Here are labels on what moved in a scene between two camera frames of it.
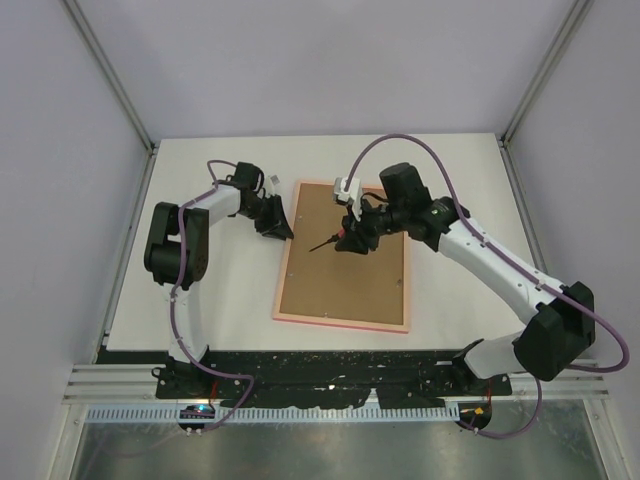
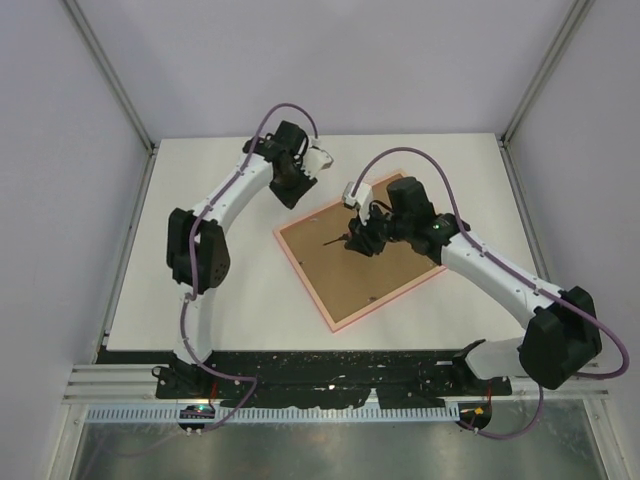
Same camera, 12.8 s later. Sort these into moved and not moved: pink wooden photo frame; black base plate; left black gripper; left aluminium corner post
Moved: left black gripper; pink wooden photo frame
Not moved: black base plate; left aluminium corner post
